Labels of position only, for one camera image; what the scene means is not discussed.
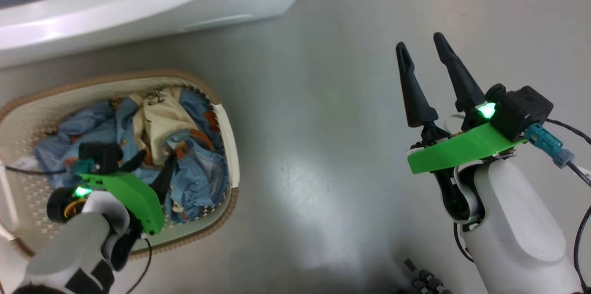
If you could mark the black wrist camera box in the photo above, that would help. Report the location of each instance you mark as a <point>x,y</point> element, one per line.
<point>521,109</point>
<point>104,155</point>

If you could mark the teal left camera connector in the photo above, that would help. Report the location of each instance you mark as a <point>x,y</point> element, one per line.
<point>85,166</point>

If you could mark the teal right camera connector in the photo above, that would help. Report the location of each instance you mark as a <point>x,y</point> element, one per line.
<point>547,144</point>

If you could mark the white front-load washing machine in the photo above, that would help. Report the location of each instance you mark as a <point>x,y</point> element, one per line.
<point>138,3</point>

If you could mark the cream perforated laundry basket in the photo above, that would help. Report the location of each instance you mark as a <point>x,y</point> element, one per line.
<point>228,146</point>

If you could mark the cream printed cloth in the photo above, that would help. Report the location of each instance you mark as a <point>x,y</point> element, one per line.
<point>161,118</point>

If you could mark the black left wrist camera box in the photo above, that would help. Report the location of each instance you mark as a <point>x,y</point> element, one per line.
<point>104,155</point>

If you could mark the dark grey robot base part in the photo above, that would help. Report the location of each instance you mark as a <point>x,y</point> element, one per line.
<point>425,280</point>

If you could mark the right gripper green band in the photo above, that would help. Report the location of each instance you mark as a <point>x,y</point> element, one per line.
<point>461,148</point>

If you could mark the teal camera connector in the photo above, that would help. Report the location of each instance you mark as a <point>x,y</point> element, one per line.
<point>547,144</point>
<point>85,166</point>

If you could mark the blue patterned clothing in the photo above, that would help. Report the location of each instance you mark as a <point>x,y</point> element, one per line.
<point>203,178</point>

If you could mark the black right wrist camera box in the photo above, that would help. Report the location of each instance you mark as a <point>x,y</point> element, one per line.
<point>521,109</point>

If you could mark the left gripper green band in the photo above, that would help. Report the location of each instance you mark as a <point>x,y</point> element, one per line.
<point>131,192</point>

